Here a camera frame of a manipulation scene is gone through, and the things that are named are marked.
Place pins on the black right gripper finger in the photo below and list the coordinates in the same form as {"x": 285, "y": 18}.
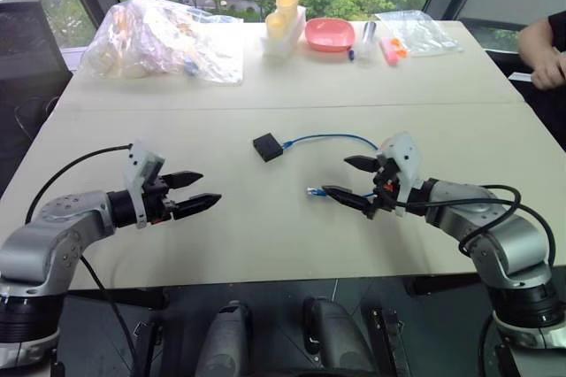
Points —
{"x": 363, "y": 163}
{"x": 351, "y": 199}

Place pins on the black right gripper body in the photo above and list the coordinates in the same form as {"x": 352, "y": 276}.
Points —
{"x": 384, "y": 186}

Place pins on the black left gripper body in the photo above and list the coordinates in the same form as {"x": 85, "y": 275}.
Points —
{"x": 157, "y": 200}

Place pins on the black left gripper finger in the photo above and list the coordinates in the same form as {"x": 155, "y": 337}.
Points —
{"x": 185, "y": 179}
{"x": 196, "y": 204}

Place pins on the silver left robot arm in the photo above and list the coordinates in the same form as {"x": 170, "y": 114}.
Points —
{"x": 53, "y": 235}

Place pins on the person's bare forearm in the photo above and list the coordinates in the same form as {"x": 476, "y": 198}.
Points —
{"x": 537, "y": 38}

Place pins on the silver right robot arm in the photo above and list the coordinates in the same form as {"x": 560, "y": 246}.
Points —
{"x": 499, "y": 235}

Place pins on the small black box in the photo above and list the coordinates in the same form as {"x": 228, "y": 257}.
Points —
{"x": 268, "y": 147}

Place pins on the person's bare hand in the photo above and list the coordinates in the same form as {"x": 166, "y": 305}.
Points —
{"x": 550, "y": 71}

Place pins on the orange small piece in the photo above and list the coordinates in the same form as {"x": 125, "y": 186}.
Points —
{"x": 400, "y": 49}

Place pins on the clear plastic tube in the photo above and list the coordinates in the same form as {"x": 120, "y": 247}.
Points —
{"x": 368, "y": 38}

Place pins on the pink plastic bowl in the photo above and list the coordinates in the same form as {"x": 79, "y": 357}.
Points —
{"x": 330, "y": 34}

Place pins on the dark rounded grey shape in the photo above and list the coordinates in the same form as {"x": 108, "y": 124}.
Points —
{"x": 338, "y": 337}
{"x": 227, "y": 341}

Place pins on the large clear plastic bag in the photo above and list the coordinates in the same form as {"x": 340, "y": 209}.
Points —
{"x": 155, "y": 40}

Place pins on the white cup holder block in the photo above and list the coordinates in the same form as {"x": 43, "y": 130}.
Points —
{"x": 287, "y": 43}

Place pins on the clear zip bag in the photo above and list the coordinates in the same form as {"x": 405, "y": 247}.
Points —
{"x": 424, "y": 34}

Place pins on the short yellow plastic cup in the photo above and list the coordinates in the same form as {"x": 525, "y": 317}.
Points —
{"x": 276, "y": 25}

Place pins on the tall yellow plastic cup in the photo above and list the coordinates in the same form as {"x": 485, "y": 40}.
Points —
{"x": 288, "y": 6}

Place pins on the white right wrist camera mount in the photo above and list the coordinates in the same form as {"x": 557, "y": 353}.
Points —
{"x": 407, "y": 160}

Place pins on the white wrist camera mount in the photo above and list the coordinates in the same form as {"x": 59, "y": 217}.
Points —
{"x": 140, "y": 164}
{"x": 407, "y": 160}

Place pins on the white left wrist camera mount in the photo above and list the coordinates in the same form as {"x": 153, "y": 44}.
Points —
{"x": 140, "y": 164}

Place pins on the black metal bracket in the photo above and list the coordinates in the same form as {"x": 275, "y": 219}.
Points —
{"x": 389, "y": 341}

